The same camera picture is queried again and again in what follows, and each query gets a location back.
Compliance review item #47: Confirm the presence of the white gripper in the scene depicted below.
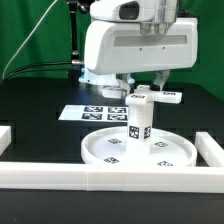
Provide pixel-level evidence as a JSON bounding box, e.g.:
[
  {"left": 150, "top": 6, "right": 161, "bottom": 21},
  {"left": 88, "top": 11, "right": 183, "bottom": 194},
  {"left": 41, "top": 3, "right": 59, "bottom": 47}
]
[{"left": 84, "top": 18, "right": 198, "bottom": 96}]

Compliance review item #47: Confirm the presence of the white cross table base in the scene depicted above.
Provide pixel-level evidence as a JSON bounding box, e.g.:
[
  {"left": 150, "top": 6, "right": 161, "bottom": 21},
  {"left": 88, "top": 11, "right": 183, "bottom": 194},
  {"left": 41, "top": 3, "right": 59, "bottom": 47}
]
[{"left": 102, "top": 85, "right": 182, "bottom": 106}]

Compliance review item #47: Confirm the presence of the white round table top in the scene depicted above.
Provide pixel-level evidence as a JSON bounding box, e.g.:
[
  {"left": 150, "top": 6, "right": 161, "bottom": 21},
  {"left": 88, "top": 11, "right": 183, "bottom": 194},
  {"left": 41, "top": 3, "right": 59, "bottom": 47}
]
[{"left": 81, "top": 126, "right": 197, "bottom": 168}]

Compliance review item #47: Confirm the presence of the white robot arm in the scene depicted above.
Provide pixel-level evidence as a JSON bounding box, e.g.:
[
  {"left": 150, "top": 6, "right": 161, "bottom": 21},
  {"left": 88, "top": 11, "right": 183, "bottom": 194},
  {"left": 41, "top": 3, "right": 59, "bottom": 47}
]
[{"left": 84, "top": 0, "right": 198, "bottom": 98}]

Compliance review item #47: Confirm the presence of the white marker tag sheet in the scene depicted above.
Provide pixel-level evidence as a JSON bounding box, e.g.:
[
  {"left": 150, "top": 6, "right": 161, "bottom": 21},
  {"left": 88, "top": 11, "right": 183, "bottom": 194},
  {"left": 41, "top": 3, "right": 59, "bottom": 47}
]
[{"left": 59, "top": 105, "right": 128, "bottom": 122}]

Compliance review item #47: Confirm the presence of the white right fence bar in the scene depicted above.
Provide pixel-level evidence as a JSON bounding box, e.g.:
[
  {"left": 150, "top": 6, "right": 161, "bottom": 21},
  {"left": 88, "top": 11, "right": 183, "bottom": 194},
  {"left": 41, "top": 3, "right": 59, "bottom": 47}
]
[{"left": 195, "top": 132, "right": 224, "bottom": 168}]

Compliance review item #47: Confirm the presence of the white fence bar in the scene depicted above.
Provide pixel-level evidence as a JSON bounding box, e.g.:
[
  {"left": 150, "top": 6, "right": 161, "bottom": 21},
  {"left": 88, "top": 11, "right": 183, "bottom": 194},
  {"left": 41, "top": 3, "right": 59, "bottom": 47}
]
[
  {"left": 0, "top": 126, "right": 12, "bottom": 156},
  {"left": 0, "top": 162, "right": 224, "bottom": 193},
  {"left": 195, "top": 132, "right": 224, "bottom": 168}
]

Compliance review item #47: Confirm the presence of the white left fence bar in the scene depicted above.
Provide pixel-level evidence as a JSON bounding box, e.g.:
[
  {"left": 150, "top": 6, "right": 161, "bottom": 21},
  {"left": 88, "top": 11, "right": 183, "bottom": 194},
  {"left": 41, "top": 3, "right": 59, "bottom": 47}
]
[{"left": 0, "top": 126, "right": 12, "bottom": 156}]

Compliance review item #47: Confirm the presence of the white front fence bar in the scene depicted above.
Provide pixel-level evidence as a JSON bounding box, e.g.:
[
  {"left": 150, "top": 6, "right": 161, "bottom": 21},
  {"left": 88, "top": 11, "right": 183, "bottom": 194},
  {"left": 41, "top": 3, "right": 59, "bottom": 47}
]
[{"left": 0, "top": 162, "right": 224, "bottom": 193}]

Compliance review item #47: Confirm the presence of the black camera stand pole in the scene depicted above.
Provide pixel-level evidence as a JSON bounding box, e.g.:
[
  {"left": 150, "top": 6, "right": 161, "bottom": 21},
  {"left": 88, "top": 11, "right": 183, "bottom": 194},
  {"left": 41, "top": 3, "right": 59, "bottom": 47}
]
[{"left": 66, "top": 0, "right": 95, "bottom": 80}]

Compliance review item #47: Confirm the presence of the black cable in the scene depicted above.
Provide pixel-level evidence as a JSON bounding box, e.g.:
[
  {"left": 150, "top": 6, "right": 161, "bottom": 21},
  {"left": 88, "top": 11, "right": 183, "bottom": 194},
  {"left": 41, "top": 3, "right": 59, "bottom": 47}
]
[{"left": 0, "top": 60, "right": 84, "bottom": 84}]

